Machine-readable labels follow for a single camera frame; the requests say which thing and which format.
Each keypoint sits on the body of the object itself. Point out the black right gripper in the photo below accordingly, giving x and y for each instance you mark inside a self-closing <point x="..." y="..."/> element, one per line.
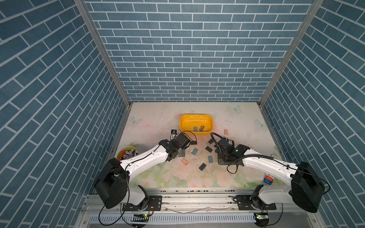
<point x="219" y="161"/>

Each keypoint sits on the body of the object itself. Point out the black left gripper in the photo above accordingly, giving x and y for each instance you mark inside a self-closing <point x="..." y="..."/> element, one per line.
<point x="181" y="153"/>

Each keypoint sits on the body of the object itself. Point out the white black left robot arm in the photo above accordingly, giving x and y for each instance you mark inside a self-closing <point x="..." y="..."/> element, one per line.
<point x="113" y="182"/>

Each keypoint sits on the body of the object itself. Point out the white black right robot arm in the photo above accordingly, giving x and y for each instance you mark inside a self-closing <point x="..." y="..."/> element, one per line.
<point x="284" y="182"/>

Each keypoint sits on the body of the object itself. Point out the light blue eraser centre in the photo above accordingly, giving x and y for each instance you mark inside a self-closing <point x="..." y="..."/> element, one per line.
<point x="194" y="151"/>

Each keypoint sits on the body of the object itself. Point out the pink eraser bottom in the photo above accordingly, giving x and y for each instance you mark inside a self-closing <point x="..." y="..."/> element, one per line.
<point x="184" y="161"/>

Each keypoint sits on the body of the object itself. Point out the yellow plastic storage box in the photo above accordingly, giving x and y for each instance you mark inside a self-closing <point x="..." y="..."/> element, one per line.
<point x="189" y="121"/>

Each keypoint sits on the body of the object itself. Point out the black eraser bottom centre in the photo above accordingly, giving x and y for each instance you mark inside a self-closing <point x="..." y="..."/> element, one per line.
<point x="202" y="167"/>

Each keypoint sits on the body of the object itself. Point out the red blue glue tube package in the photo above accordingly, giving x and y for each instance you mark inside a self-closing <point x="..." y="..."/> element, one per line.
<point x="268" y="179"/>

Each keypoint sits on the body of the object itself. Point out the yellow cup of pens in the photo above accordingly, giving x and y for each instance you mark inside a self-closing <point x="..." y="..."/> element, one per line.
<point x="127" y="153"/>

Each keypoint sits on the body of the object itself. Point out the right electronics board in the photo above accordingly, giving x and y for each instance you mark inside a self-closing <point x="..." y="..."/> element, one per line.
<point x="262" y="219"/>

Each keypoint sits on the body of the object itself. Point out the electronics board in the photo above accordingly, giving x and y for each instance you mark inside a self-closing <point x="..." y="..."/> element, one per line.
<point x="139" y="220"/>
<point x="262" y="219"/>

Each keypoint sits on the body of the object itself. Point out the left electronics board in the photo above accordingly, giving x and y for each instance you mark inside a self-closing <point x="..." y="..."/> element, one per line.
<point x="139" y="220"/>

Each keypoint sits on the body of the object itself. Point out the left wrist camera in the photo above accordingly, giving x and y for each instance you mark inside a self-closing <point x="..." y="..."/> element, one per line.
<point x="173" y="134"/>

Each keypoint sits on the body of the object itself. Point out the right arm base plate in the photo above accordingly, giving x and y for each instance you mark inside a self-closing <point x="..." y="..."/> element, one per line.
<point x="247" y="203"/>

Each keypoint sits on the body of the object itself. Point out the aluminium mounting rail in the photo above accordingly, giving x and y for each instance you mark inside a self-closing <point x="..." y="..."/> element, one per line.
<point x="191" y="199"/>

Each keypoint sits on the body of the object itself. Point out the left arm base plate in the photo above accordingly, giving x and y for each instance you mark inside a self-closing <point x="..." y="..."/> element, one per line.
<point x="150" y="203"/>

